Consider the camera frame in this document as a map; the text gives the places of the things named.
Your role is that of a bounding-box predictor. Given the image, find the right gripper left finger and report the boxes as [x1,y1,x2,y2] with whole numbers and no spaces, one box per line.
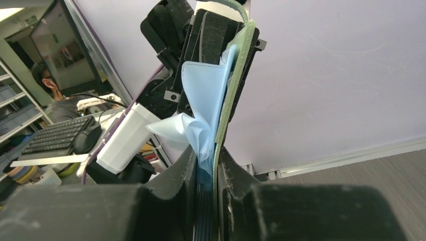
[1,147,196,240]

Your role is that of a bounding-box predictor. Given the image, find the black computer mouse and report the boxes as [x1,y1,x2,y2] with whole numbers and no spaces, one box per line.
[73,123,102,155]

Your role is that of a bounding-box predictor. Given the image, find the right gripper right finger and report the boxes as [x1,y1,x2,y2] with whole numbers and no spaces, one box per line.
[218,148,406,240]

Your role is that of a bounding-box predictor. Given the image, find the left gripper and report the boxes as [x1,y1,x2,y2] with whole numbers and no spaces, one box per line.
[136,1,243,119]

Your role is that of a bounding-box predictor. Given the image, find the metal shelf rack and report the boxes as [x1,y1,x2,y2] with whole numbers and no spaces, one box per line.
[1,60,53,144]

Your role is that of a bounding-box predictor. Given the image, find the seated person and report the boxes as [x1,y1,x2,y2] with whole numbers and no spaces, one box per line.
[31,62,79,123]

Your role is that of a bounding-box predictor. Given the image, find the green card holder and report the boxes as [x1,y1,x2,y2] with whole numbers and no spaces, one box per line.
[147,1,256,240]

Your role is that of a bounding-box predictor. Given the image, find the black keyboard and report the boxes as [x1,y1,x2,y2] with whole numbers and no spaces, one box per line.
[18,116,96,160]

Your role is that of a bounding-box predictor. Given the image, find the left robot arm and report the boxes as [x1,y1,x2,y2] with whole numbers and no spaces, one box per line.
[96,1,259,189]

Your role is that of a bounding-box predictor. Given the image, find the black monitor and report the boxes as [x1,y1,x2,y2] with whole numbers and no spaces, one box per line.
[30,1,113,96]

